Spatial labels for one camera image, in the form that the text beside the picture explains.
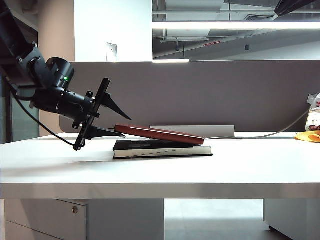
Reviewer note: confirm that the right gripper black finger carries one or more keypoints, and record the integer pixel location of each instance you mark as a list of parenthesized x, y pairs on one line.
[(292, 6)]

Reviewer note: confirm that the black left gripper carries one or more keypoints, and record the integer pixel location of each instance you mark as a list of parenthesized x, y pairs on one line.
[(75, 107)]

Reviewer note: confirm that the red leather book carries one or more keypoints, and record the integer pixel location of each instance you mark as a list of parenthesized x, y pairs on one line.
[(162, 133)]

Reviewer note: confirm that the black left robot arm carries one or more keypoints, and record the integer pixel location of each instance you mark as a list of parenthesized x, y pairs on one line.
[(32, 70)]

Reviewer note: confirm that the black hardcover book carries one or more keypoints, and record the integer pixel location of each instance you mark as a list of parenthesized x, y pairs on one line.
[(162, 151)]

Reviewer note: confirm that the long ceiling light strip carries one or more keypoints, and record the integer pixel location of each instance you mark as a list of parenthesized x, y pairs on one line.
[(237, 25)]

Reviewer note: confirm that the short ceiling light strip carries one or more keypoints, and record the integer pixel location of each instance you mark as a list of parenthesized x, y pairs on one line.
[(170, 61)]

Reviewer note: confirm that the red ceiling sign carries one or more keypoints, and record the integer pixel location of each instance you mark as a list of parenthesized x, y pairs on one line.
[(211, 44)]

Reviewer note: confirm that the round drawer lock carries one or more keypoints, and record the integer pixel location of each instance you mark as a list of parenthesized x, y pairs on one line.
[(74, 210)]

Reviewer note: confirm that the grey desk divider panel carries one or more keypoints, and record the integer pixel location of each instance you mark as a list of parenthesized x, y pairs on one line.
[(200, 95)]

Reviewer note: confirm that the printed plastic bag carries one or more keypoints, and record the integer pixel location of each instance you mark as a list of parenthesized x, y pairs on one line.
[(314, 120)]

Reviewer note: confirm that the white drawer cabinet with lock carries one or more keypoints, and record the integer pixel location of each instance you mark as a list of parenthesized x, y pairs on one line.
[(45, 220)]

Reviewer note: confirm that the yellow cloth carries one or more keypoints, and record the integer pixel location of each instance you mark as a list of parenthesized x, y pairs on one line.
[(310, 137)]

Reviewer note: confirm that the white plain cabinet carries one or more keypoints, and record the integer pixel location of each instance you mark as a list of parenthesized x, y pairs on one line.
[(295, 217)]

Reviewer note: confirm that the silver wall plate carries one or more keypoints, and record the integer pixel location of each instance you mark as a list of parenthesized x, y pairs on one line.
[(112, 52)]

